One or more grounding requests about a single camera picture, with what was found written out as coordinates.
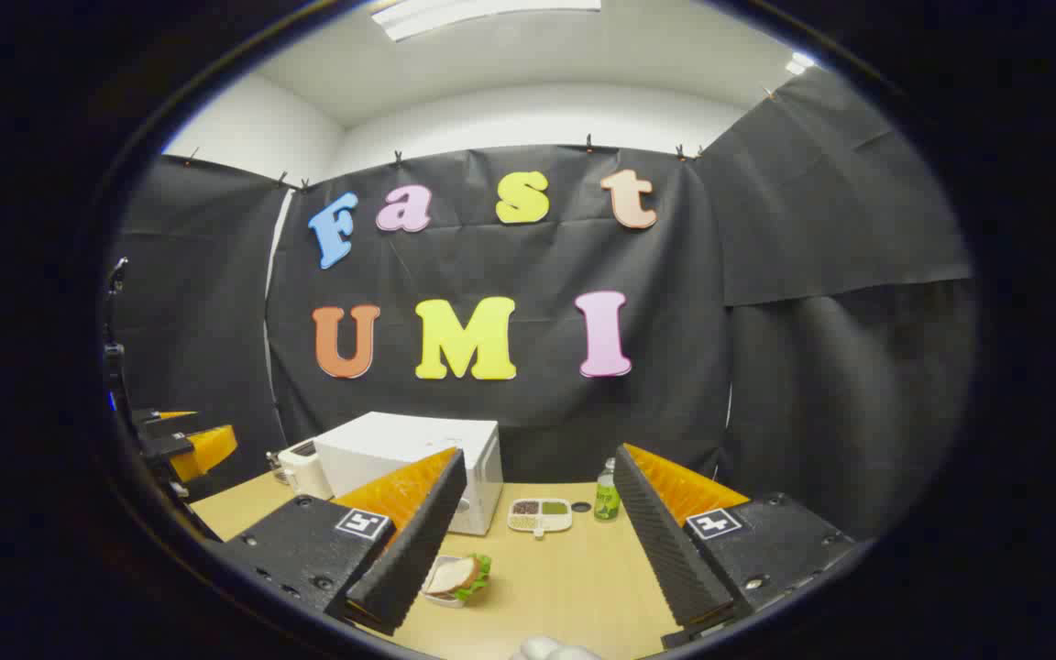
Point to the white bread lettuce sandwich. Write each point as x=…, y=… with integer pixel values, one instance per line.
x=455, y=575

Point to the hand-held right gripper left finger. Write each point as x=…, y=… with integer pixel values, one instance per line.
x=418, y=550

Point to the white toaster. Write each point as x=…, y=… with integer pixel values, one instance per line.
x=303, y=469

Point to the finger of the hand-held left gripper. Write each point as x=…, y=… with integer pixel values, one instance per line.
x=161, y=420
x=203, y=449

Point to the ceiling light panel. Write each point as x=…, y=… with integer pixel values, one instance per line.
x=800, y=64
x=482, y=14

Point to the white sectioned grain plate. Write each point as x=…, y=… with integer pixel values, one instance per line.
x=539, y=516

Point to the white microwave oven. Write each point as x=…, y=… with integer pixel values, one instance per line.
x=381, y=445

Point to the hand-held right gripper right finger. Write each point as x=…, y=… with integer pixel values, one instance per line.
x=661, y=541

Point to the white rectangular tray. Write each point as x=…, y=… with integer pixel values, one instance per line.
x=436, y=598

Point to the green label drink bottle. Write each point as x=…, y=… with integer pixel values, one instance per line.
x=607, y=500

